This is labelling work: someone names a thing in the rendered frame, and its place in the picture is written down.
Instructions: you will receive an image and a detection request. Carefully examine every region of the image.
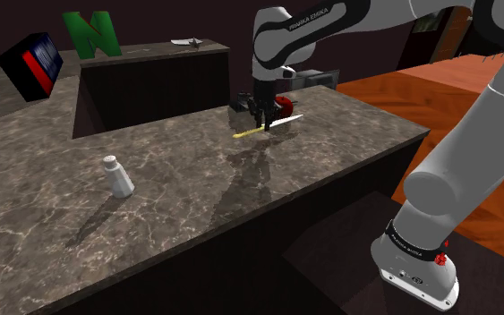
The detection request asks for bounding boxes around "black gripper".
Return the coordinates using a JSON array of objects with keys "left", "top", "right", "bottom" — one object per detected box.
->
[{"left": 252, "top": 78, "right": 280, "bottom": 132}]

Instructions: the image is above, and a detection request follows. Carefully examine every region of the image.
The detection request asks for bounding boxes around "red apple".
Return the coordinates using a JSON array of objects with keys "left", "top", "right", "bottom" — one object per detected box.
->
[{"left": 275, "top": 96, "right": 295, "bottom": 117}]

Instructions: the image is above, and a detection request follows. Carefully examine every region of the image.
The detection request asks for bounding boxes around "dark grey blocky object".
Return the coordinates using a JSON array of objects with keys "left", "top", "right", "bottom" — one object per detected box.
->
[{"left": 233, "top": 91, "right": 257, "bottom": 114}]

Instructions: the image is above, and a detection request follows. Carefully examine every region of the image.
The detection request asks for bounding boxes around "grey box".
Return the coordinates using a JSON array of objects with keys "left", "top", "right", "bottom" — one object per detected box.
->
[{"left": 294, "top": 68, "right": 341, "bottom": 91}]

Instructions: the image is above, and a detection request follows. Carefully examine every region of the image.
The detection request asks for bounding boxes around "small grey star-shaped object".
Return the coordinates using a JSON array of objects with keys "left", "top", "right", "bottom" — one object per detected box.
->
[{"left": 170, "top": 36, "right": 206, "bottom": 50}]

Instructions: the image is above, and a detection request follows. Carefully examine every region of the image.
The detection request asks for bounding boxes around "dark robot stand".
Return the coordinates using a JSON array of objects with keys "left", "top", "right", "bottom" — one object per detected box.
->
[{"left": 280, "top": 189, "right": 504, "bottom": 315}]

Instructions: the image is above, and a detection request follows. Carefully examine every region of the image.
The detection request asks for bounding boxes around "white salt shaker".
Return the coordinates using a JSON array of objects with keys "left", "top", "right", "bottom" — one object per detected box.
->
[{"left": 102, "top": 154, "right": 136, "bottom": 200}]

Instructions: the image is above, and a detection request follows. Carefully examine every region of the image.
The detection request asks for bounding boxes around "green letter block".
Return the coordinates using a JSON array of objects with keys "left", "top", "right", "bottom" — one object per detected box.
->
[{"left": 61, "top": 10, "right": 124, "bottom": 61}]

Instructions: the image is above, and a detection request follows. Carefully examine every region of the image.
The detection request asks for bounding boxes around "brown door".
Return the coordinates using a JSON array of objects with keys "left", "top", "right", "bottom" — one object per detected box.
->
[{"left": 428, "top": 5, "right": 472, "bottom": 64}]

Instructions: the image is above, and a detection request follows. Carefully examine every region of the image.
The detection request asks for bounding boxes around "black box with red stripe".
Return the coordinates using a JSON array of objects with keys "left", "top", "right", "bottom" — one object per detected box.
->
[{"left": 0, "top": 30, "right": 65, "bottom": 104}]

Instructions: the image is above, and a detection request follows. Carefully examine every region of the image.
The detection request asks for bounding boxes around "yellow-handled white knife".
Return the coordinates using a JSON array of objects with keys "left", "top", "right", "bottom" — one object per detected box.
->
[{"left": 232, "top": 114, "right": 305, "bottom": 140}]

